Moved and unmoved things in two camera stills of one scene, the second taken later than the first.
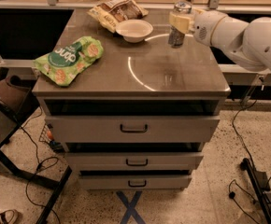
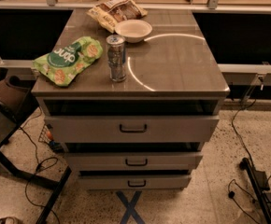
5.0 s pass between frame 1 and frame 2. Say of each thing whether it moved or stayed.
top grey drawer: stayed
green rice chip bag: stayed
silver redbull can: moved
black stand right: stayed
